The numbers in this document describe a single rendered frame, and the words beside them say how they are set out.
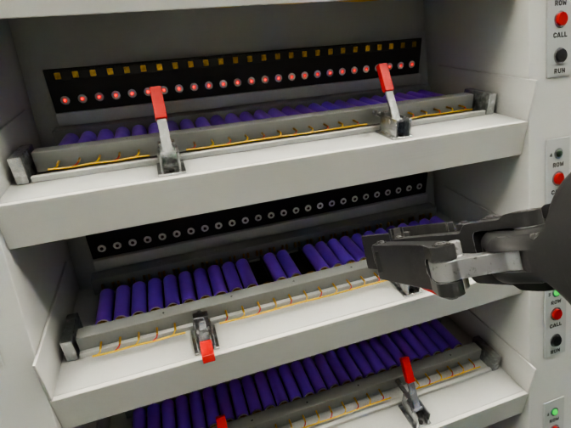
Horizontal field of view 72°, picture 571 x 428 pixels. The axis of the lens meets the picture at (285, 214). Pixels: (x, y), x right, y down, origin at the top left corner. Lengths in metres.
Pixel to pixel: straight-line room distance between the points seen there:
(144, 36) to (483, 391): 0.71
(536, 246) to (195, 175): 0.31
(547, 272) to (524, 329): 0.50
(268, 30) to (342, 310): 0.42
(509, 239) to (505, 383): 0.55
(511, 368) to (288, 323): 0.39
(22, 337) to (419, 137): 0.47
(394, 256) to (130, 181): 0.27
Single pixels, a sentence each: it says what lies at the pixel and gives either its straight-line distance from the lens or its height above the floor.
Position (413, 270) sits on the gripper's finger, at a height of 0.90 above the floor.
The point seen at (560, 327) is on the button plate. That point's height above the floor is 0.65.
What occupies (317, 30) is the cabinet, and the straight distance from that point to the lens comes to 0.67.
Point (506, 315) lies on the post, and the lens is 0.71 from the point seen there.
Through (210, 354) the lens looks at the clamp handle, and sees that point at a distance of 0.41.
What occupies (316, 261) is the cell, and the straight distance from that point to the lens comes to 0.56.
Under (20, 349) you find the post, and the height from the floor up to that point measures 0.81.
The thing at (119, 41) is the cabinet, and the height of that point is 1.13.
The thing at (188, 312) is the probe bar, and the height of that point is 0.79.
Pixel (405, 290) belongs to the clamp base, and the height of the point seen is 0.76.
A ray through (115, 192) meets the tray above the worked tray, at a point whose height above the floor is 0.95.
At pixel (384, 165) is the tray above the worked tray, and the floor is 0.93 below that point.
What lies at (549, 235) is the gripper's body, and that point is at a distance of 0.19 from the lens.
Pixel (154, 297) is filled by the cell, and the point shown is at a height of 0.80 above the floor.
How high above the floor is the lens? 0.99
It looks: 12 degrees down
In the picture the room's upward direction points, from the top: 8 degrees counter-clockwise
